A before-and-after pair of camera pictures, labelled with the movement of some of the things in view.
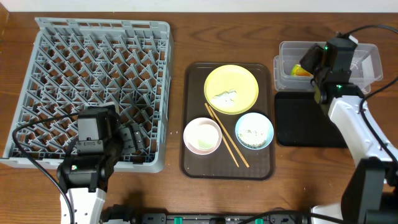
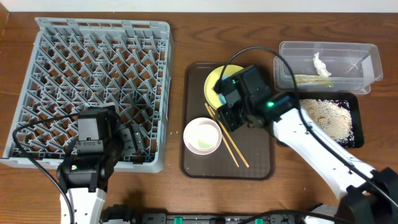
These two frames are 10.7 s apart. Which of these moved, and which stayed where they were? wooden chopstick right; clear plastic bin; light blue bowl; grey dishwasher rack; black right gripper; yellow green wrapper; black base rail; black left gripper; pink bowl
Moved: yellow green wrapper; black right gripper; light blue bowl
Stayed: grey dishwasher rack; black base rail; black left gripper; pink bowl; clear plastic bin; wooden chopstick right
